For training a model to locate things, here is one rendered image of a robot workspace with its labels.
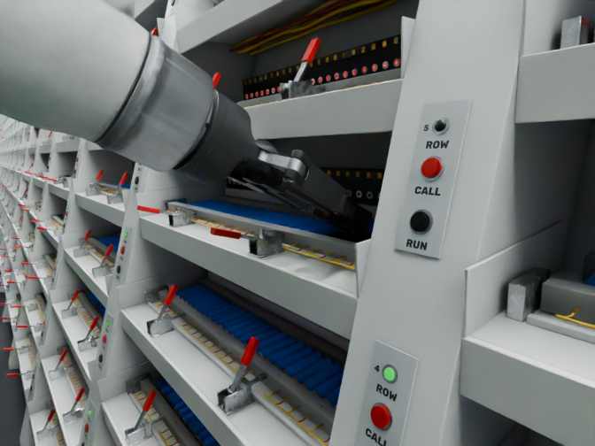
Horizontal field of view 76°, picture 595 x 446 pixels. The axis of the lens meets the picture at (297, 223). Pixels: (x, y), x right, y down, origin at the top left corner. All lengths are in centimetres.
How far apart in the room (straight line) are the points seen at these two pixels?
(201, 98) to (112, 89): 6
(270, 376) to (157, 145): 36
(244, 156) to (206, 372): 38
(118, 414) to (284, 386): 47
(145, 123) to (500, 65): 25
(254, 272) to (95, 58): 30
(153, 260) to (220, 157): 60
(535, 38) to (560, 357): 22
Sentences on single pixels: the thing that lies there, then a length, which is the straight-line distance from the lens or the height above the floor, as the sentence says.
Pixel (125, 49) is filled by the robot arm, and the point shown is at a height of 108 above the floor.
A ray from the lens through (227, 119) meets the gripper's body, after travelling 31.
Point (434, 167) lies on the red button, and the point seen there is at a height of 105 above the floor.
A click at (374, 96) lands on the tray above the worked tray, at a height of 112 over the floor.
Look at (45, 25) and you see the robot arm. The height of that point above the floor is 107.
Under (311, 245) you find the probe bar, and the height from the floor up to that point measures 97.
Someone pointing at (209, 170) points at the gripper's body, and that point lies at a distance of 32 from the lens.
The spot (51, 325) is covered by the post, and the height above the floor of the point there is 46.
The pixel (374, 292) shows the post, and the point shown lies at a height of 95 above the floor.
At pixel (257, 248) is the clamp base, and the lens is 47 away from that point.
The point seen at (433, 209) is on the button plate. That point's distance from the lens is 31.
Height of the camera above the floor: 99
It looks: level
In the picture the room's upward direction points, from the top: 12 degrees clockwise
